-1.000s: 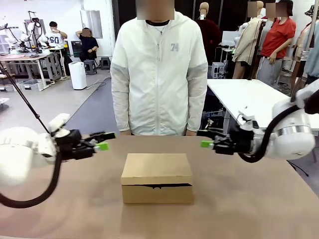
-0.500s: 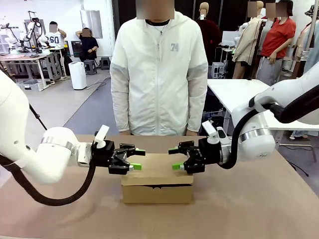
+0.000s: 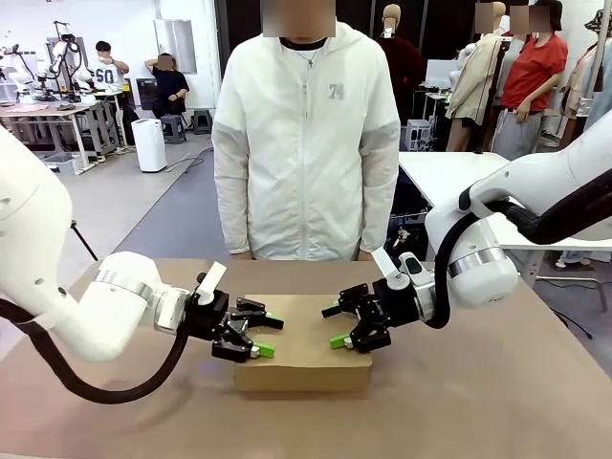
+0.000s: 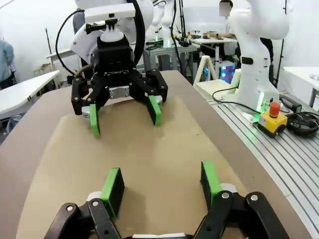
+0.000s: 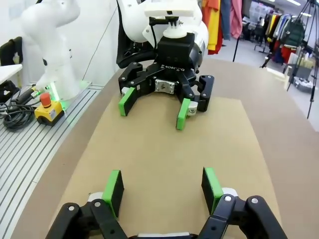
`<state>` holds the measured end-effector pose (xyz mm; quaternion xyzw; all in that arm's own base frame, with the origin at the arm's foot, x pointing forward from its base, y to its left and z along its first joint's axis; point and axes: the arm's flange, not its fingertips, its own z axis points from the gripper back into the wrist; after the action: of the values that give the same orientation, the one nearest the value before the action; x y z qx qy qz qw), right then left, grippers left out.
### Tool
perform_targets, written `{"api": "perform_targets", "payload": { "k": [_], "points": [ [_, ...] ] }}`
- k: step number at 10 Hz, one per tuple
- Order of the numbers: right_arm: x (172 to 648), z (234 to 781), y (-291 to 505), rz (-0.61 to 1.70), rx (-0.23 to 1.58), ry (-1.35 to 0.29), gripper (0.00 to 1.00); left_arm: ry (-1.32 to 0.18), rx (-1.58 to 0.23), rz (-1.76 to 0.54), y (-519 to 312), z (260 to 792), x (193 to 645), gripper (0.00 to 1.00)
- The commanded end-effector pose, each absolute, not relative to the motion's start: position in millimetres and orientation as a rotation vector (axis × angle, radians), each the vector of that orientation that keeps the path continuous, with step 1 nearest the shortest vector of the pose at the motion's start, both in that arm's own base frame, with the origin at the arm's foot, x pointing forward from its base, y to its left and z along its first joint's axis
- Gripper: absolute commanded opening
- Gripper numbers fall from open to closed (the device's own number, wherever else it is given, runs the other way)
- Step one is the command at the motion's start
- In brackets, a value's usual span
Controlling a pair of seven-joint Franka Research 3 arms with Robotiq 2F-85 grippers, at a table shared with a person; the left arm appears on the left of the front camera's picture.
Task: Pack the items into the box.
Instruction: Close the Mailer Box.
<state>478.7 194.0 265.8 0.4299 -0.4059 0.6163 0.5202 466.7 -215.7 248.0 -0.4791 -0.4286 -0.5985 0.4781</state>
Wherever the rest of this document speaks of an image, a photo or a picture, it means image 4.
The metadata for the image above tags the aluminium profile platform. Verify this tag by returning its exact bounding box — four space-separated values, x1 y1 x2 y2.
206 91 319 239

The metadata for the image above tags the black power adapter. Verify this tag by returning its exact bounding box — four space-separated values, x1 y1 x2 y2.
278 95 303 113

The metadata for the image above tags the white desk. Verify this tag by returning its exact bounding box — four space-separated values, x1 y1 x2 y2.
282 66 319 108

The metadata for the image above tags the brown cardboard box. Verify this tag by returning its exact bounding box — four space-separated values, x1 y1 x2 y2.
16 96 252 239

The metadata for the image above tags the white wooden stand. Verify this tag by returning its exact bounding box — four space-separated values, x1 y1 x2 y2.
192 55 243 96

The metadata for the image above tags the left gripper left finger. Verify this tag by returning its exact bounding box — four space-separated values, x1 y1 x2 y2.
44 166 126 239

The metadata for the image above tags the computer with glowing fans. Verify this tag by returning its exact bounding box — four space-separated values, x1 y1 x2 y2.
218 60 237 83

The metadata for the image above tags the mannequin in light blue jacket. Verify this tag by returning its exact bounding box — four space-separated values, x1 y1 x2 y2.
0 39 15 90

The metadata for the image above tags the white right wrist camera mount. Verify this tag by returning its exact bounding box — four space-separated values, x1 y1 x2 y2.
84 3 137 43

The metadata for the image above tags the yellow emergency stop box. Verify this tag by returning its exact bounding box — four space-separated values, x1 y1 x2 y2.
257 102 289 138

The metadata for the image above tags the grey metal frame desk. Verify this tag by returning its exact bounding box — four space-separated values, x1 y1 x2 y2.
145 36 201 73

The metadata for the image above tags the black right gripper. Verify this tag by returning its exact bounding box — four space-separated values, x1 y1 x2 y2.
71 36 169 138

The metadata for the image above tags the white rounded table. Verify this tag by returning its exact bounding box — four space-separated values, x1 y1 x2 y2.
0 70 61 120

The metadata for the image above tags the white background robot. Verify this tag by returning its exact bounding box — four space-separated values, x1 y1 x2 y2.
151 0 176 48

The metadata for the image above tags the black cable bundle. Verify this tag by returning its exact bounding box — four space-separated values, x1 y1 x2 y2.
286 111 319 137

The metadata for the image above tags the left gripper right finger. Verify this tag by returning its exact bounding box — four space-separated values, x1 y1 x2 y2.
193 160 285 239

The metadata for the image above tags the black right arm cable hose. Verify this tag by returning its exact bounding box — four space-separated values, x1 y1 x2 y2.
131 0 147 69

